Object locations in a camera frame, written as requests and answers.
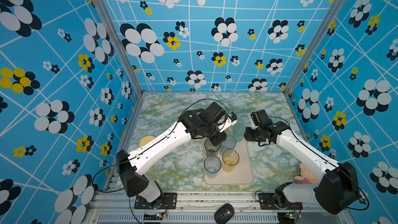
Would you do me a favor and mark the blue-grey translucent cup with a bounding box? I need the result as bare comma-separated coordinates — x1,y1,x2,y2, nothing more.
220,135,236,155

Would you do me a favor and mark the dark smoky cup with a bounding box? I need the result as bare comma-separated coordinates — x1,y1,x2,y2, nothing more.
204,139,220,157

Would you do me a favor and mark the teal cup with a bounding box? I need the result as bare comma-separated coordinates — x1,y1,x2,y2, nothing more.
233,123,246,143

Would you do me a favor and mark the clear colourless cup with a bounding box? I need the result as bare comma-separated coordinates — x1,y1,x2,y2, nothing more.
237,117,244,124

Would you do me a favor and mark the amber cup front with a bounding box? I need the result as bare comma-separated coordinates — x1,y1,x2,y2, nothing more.
222,149,240,172

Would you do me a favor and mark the grey-blue clear cup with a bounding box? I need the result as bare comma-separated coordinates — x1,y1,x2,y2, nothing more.
204,156,221,177

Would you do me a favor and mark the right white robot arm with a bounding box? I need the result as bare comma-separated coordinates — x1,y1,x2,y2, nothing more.
244,121,360,214

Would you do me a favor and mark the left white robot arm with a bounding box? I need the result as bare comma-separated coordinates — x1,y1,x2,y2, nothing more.
116,109,237,204

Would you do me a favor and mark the beige plastic tray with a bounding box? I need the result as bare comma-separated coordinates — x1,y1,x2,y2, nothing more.
203,128,254,186

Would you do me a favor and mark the pink plush doll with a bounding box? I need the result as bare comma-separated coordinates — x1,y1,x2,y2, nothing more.
294,163,320,184

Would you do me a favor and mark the black computer mouse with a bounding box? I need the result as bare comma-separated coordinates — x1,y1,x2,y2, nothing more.
214,203,235,224

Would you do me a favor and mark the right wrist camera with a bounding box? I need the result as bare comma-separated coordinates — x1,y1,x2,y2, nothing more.
250,110,273,130

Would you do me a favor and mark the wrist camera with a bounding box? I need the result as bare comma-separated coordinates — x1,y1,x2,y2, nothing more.
250,110,273,130
219,112,237,132

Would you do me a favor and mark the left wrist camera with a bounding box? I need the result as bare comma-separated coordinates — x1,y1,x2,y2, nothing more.
219,112,237,132

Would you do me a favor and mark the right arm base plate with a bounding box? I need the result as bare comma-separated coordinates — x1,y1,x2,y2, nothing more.
255,192,303,211

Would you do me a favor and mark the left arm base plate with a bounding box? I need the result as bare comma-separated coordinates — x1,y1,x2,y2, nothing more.
134,192,177,210

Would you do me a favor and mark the aluminium front frame rail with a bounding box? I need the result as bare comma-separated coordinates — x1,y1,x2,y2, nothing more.
84,191,355,224

